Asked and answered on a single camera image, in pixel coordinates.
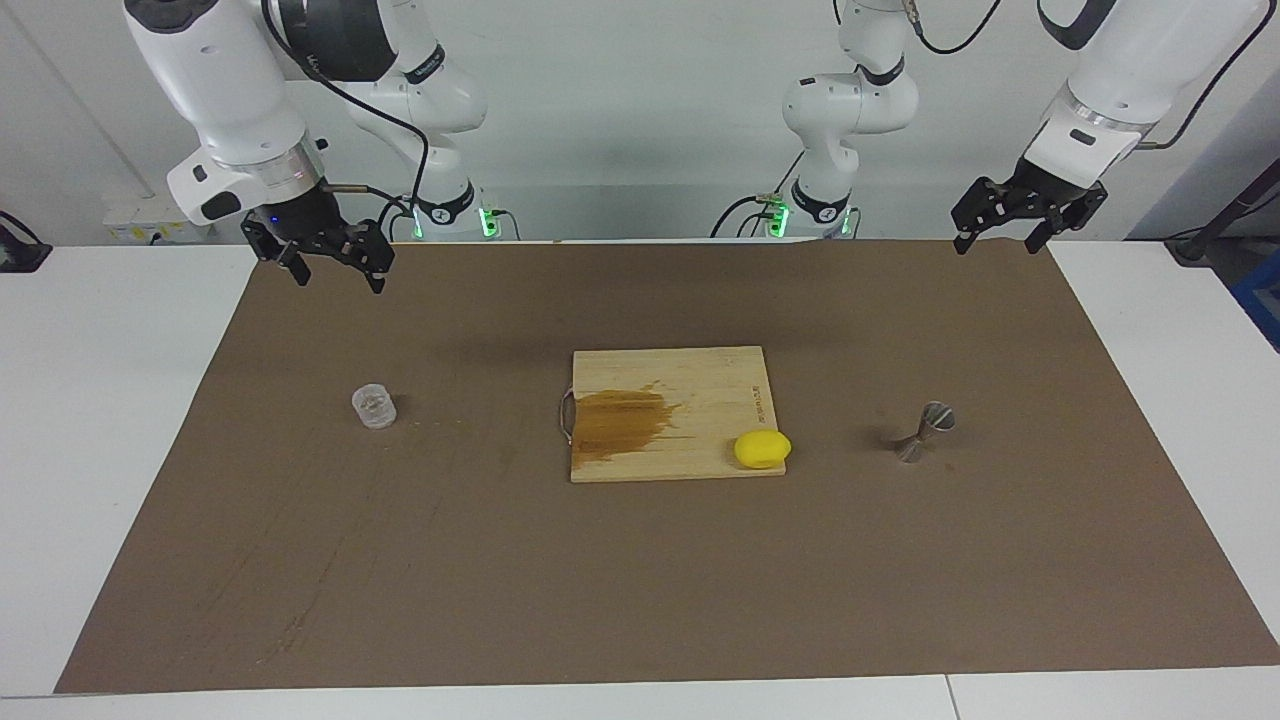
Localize wooden cutting board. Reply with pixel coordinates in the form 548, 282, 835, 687
560, 346, 788, 484

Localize metal jigger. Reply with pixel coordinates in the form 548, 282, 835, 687
895, 401, 956, 464

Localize clear plastic cup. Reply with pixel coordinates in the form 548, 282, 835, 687
351, 383, 398, 430

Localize brown table mat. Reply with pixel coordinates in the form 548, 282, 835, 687
55, 238, 1280, 694

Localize white power strip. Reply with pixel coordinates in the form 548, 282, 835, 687
103, 205, 213, 244

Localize black base cables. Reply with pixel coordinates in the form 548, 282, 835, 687
710, 148, 806, 239
375, 195, 421, 241

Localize black left base cables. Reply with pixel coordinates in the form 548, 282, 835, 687
710, 148, 806, 239

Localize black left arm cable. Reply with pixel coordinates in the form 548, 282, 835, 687
905, 0, 1280, 151

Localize black stand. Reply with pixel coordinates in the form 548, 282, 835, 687
1165, 160, 1280, 266

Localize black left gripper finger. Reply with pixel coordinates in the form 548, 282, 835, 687
1025, 190, 1106, 253
952, 178, 1021, 256

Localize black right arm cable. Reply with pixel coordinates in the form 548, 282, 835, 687
262, 0, 431, 236

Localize yellow lemon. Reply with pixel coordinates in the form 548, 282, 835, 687
734, 430, 792, 470

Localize black right base cables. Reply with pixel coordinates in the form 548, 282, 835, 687
375, 195, 421, 241

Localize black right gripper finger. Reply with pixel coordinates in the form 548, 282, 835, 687
340, 222, 394, 295
243, 215, 311, 288

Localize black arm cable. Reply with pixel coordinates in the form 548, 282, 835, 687
262, 0, 431, 236
905, 0, 1280, 151

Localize black clamp mount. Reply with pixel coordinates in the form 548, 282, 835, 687
0, 210, 53, 273

